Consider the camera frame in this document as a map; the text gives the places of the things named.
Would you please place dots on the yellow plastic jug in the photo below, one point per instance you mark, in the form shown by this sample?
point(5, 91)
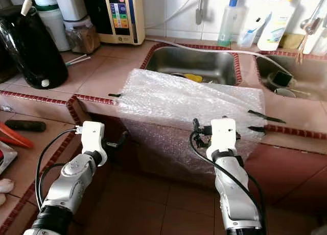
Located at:
point(193, 77)

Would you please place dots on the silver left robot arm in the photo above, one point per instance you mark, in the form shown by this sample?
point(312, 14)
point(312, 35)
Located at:
point(69, 189)

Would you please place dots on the clear bubble wrap sheet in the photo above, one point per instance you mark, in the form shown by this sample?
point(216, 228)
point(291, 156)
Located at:
point(184, 107)

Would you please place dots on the black tape strip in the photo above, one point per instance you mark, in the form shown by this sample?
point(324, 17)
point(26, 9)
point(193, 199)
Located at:
point(115, 96)
point(265, 116)

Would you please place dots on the stainless steel sink basin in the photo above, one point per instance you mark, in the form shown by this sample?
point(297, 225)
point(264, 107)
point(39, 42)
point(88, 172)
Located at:
point(189, 61)

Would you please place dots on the thin white stick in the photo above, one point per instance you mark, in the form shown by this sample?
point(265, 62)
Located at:
point(77, 62)
point(75, 57)

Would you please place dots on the small steel bowl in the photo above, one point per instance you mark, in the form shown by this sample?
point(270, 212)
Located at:
point(285, 93)

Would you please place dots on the dark green cup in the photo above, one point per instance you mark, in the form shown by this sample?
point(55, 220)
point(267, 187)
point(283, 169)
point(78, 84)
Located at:
point(281, 80)

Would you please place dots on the metal tray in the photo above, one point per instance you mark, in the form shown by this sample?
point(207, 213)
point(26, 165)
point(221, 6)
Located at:
point(6, 156)

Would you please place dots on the clear plastic cup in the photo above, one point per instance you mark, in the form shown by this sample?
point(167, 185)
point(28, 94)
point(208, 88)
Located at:
point(245, 38)

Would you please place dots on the jar with brown contents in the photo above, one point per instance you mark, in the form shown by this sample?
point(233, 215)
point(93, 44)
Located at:
point(82, 41)

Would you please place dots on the clear bottle blue cap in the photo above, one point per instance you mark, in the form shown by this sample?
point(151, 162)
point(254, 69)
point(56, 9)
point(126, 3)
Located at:
point(227, 23)

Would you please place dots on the cream water ionizer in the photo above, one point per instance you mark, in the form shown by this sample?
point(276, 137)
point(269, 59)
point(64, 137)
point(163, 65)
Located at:
point(133, 20)

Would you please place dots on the small steel sink basin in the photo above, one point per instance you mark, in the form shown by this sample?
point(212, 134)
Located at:
point(311, 71)

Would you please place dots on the white detergent bottle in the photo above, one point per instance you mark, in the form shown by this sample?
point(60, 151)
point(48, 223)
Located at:
point(273, 30)

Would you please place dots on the black kettle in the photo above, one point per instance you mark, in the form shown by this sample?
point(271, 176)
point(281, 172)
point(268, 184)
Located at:
point(33, 51)

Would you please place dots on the tan sponge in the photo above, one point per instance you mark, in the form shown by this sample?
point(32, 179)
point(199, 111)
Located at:
point(291, 42)

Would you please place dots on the white canister green band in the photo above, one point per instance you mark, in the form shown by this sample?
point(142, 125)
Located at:
point(56, 28)

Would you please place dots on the white filter housing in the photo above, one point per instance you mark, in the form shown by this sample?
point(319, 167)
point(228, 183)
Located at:
point(71, 5)

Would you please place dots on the hanging metal utensil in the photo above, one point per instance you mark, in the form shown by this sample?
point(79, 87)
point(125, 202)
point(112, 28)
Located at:
point(310, 25)

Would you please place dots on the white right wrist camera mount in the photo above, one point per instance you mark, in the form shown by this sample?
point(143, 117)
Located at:
point(224, 135)

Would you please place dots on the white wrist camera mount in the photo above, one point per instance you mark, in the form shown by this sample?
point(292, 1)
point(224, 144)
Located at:
point(94, 138)
point(224, 135)

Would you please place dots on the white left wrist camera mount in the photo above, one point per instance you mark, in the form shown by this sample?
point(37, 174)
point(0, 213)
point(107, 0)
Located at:
point(94, 138)

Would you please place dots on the grey wall faucet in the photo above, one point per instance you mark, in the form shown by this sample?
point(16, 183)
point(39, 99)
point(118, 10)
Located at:
point(201, 10)

